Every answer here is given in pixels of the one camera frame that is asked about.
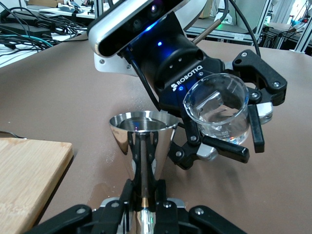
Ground thin brown wooden rod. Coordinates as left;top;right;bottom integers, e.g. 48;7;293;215
192;19;223;44

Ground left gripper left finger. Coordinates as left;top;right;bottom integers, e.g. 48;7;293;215
24;179;134;234

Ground clear glass measuring cup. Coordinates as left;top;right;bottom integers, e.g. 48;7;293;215
182;73;251;146

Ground white camera mounting plate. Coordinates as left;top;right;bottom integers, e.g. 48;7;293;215
94;52;137;78

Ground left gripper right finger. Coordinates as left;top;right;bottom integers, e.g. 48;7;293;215
153;179;247;234

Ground wooden cutting board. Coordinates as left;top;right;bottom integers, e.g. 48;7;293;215
0;137;74;234

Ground brown table cover sheet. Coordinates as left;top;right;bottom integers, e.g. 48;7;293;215
0;33;312;234

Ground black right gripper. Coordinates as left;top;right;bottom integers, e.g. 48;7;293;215
131;13;226;118

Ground black flat device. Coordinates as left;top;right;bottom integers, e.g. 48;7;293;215
0;23;52;38

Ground spilled water drops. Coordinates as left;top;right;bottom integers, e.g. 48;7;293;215
87;181;127;205

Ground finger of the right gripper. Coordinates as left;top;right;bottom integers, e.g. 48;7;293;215
224;50;288;154
168;114;251;171

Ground aluminium frame corner profile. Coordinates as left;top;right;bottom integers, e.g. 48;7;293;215
293;23;312;54

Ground grey lab workbench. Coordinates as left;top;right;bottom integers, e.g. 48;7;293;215
185;17;259;46

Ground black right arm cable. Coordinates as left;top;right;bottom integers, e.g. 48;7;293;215
123;0;262;112

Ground steel double jigger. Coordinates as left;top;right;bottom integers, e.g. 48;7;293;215
109;111;180;234

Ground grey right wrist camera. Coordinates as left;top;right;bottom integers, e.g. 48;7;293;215
87;0;186;58

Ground teal cable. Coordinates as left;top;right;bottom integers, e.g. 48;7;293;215
14;35;62;46

